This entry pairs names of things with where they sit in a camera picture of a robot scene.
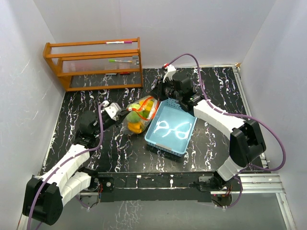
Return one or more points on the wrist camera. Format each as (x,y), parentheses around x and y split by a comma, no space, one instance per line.
(169,72)
(111,109)

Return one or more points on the green yellow pen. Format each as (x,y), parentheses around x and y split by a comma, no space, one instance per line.
(122,61)

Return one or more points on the white pink pen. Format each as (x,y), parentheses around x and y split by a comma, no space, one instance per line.
(119,42)

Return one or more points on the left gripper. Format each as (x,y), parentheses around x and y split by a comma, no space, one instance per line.
(121,117)

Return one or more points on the yellow star fruit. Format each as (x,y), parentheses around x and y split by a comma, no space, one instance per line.
(146,105)

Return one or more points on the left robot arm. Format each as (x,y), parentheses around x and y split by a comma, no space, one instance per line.
(46,196)

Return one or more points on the light blue plastic basket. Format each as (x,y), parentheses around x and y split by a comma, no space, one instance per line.
(171,128)

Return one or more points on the clear zip top bag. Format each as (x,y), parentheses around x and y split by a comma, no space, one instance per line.
(146,118)

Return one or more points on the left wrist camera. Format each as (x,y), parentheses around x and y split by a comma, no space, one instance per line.
(111,109)

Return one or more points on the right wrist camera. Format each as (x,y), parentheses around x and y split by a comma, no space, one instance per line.
(169,72)

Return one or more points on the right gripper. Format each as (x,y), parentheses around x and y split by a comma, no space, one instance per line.
(158,91)

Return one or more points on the wooden shelf rack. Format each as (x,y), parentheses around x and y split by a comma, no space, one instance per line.
(73,59)

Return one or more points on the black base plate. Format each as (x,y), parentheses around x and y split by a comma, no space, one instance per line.
(160,186)

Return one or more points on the orange bell pepper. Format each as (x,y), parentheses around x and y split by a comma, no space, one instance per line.
(135,127)

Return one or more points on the green cabbage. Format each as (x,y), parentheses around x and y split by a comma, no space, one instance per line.
(135,107)
(133,117)

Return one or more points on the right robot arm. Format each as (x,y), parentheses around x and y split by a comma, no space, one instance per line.
(246,139)

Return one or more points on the aluminium frame rail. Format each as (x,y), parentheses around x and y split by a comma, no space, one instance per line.
(247,183)

